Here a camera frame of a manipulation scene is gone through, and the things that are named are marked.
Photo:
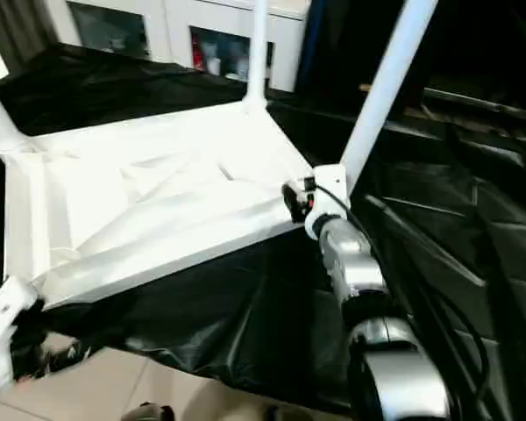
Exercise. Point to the white plastic table top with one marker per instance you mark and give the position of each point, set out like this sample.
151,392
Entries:
136,175

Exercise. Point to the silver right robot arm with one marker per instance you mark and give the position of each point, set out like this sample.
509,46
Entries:
355,263

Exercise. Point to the black mat cover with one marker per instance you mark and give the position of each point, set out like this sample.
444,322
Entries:
442,219

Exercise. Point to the dark robot foot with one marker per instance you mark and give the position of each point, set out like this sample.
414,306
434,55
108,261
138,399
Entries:
276,416
149,413

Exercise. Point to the black case with gold label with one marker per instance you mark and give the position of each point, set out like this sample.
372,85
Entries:
333,44

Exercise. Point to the grey metal rod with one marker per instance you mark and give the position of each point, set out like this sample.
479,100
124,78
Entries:
486,107

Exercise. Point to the white cabinet with glass doors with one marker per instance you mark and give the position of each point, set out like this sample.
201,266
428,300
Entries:
171,22

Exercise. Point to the grey curtain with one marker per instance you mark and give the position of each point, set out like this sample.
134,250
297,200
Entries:
17,30

